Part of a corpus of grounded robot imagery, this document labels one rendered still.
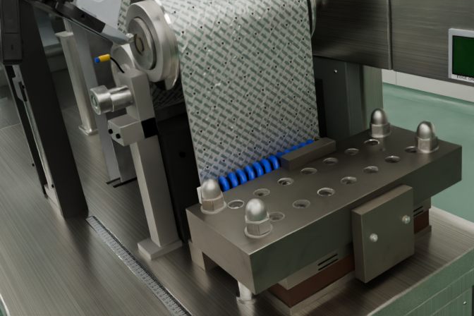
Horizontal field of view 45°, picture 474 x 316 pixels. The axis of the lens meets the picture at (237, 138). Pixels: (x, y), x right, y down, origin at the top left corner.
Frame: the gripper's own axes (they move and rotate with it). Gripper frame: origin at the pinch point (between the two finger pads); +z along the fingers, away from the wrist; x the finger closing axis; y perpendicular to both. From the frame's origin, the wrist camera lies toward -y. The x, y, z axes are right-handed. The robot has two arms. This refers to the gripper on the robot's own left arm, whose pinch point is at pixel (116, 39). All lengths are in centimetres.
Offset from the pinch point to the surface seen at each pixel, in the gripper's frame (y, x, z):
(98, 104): -9.4, -0.2, 1.7
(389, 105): 63, 180, 271
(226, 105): -1.5, -8.3, 16.5
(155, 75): -2.1, -4.0, 6.0
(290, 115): 1.9, -8.3, 28.7
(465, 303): -13, -34, 55
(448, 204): 11, 69, 208
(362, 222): -8.2, -30.1, 29.2
